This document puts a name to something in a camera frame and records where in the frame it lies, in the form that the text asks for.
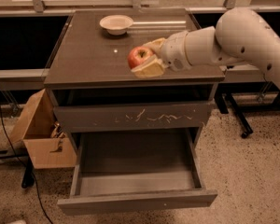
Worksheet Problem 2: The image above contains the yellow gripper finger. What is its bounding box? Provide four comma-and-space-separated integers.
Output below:
132, 55, 165, 78
144, 37, 166, 56

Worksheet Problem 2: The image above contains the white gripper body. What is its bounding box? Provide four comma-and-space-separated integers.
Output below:
161, 31, 191, 71

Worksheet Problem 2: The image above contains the red apple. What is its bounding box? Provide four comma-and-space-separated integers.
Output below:
127, 46, 154, 69

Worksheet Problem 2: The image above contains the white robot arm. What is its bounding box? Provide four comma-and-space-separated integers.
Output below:
128, 7, 280, 90

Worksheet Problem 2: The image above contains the closed grey top drawer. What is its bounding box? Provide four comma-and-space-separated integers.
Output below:
54, 102, 212, 133

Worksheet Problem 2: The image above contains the grey drawer cabinet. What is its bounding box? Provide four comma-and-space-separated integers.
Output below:
45, 9, 224, 138

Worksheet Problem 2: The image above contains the open grey middle drawer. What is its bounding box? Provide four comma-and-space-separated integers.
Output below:
58, 129, 217, 216

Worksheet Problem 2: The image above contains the white bowl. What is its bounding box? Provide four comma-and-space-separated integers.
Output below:
99, 15, 133, 35

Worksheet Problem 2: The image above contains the black table leg with caster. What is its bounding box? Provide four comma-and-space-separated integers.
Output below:
215, 89, 253, 139

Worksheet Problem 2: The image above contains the cardboard box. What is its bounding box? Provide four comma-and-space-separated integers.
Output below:
9, 89, 77, 169

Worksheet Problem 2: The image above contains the black stand foot left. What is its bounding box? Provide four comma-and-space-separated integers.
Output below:
21, 159, 35, 189

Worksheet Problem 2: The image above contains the black cable on floor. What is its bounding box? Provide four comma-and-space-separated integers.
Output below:
0, 69, 55, 224

